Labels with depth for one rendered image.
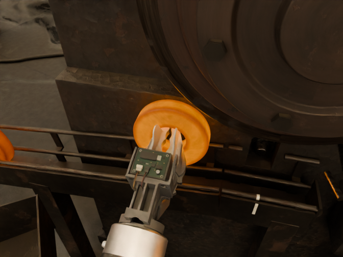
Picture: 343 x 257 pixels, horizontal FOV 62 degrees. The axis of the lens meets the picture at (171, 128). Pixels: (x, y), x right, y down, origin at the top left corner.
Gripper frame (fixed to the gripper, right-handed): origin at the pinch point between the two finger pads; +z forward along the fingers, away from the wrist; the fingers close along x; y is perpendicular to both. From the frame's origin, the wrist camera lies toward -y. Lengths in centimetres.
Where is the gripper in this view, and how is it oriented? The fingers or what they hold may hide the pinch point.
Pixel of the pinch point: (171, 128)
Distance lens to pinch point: 55.8
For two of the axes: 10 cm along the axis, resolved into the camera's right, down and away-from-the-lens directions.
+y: -0.6, -5.2, -8.5
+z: 2.3, -8.4, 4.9
